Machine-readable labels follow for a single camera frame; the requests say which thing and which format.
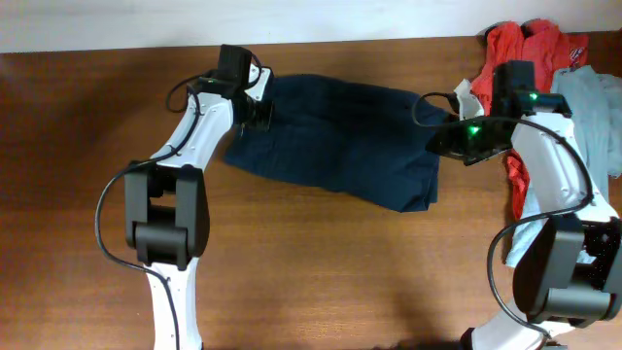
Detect navy blue shorts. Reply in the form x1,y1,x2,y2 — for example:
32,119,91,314
225,75,446,212

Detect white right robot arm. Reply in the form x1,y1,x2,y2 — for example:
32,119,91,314
427,60,621,350

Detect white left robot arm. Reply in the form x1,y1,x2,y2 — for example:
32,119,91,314
123,45,273,349

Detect red shirt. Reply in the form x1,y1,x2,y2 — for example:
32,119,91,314
469,17,590,223

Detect light blue shirt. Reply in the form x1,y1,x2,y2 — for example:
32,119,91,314
505,65,621,267

